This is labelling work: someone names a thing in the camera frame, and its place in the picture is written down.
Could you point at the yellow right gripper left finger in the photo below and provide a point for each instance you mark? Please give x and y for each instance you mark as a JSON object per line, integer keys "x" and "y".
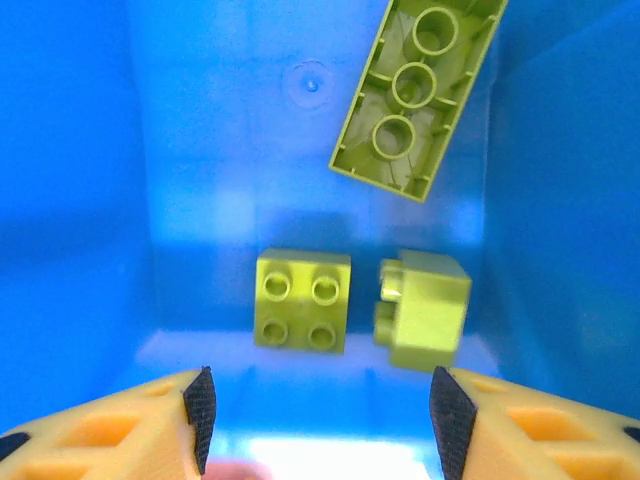
{"x": 100, "y": 435}

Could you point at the green two-by-two lego brick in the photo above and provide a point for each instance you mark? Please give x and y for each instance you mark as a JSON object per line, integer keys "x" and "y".
{"x": 300, "y": 300}
{"x": 430, "y": 315}

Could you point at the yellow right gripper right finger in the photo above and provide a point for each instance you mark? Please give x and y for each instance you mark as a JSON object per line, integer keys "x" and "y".
{"x": 540, "y": 435}

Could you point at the green long lego brick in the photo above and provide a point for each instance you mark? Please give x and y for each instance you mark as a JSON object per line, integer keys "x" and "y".
{"x": 415, "y": 95}

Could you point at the blue two-compartment plastic bin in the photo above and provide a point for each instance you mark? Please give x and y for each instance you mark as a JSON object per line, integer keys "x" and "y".
{"x": 200, "y": 150}

